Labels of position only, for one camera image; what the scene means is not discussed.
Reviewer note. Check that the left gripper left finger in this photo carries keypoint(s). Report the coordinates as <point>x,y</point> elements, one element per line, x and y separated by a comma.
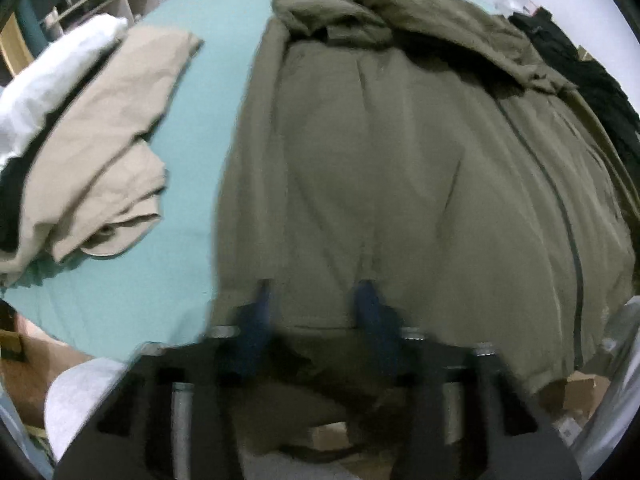
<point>169,416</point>

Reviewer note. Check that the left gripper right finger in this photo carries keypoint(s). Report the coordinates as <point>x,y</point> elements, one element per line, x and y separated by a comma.
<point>468,416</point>

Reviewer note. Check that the olive green hooded jacket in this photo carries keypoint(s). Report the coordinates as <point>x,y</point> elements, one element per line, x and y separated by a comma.
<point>424,146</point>

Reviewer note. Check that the black clothes pile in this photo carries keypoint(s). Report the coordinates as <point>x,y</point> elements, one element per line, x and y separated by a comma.
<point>600,90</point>

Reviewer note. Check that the teal bed sheet mattress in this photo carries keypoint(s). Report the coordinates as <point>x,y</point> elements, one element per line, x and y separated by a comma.
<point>161,289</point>

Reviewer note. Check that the beige folded garment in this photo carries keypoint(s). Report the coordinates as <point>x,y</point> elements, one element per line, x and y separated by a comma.
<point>89,183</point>

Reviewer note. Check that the white folded garment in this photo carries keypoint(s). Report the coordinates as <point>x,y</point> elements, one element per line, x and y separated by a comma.
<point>42,87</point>

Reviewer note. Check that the white wooden desk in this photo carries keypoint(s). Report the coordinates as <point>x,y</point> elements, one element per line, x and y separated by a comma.
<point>56,23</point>

